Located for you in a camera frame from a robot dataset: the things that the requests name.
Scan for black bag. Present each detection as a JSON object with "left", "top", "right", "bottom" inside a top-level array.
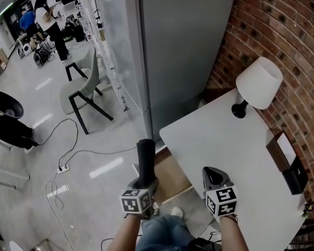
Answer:
[{"left": 187, "top": 237, "right": 222, "bottom": 251}]

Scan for white metal shelf rack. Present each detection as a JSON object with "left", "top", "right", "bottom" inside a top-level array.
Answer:
[{"left": 75, "top": 0, "right": 128, "bottom": 112}]

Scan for brown wooden board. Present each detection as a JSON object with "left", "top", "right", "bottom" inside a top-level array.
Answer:
[{"left": 0, "top": 48, "right": 9, "bottom": 70}]

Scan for black tissue box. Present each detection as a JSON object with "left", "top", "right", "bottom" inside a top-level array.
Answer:
[{"left": 282, "top": 156, "right": 309, "bottom": 195}]

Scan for brown tissue box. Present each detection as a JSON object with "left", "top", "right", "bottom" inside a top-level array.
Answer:
[{"left": 266, "top": 131, "right": 296, "bottom": 172}]

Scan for small potted flower plant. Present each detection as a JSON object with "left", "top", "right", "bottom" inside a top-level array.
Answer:
[{"left": 301, "top": 199, "right": 314, "bottom": 219}]

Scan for person's legs in jeans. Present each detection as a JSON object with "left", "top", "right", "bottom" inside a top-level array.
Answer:
[{"left": 137, "top": 214, "right": 197, "bottom": 251}]

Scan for person's right white shoe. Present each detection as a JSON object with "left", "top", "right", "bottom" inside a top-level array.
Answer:
[{"left": 171, "top": 206, "right": 185, "bottom": 219}]

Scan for white desk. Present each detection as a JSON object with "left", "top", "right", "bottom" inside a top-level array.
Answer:
[{"left": 159, "top": 87, "right": 313, "bottom": 251}]

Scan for black waste bin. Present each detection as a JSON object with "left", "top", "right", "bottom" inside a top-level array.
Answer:
[{"left": 74, "top": 25, "right": 86, "bottom": 43}]

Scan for grey chair with black legs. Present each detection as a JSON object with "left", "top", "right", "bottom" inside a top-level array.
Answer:
[{"left": 59, "top": 45, "right": 115, "bottom": 135}]

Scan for white looped floor cable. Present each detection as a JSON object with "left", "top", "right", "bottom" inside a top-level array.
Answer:
[{"left": 44, "top": 173, "right": 76, "bottom": 251}]

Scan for white shade table lamp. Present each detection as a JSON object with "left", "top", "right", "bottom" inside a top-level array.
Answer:
[{"left": 231, "top": 56, "right": 284, "bottom": 119}]

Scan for black floor cable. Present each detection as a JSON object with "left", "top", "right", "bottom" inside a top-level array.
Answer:
[
  {"left": 32, "top": 118, "right": 79, "bottom": 168},
  {"left": 100, "top": 237, "right": 116, "bottom": 251}
]

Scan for grey floor cable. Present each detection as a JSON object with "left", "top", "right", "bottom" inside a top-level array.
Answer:
[{"left": 67, "top": 146, "right": 138, "bottom": 167}]

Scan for grey refrigerator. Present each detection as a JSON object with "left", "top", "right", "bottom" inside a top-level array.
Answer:
[{"left": 102, "top": 0, "right": 238, "bottom": 143}]

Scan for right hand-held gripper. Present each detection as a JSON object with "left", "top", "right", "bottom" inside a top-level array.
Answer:
[{"left": 201, "top": 166, "right": 239, "bottom": 218}]

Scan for person's left forearm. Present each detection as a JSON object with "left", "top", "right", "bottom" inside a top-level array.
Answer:
[{"left": 106, "top": 213, "right": 143, "bottom": 251}]

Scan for person's right forearm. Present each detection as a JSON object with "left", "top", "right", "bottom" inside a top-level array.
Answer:
[{"left": 219, "top": 214, "right": 248, "bottom": 251}]

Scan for black metal chair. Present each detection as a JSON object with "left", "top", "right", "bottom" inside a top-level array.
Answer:
[{"left": 285, "top": 215, "right": 314, "bottom": 251}]

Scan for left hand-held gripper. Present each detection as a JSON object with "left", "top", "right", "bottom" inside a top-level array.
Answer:
[{"left": 119, "top": 163, "right": 160, "bottom": 221}]

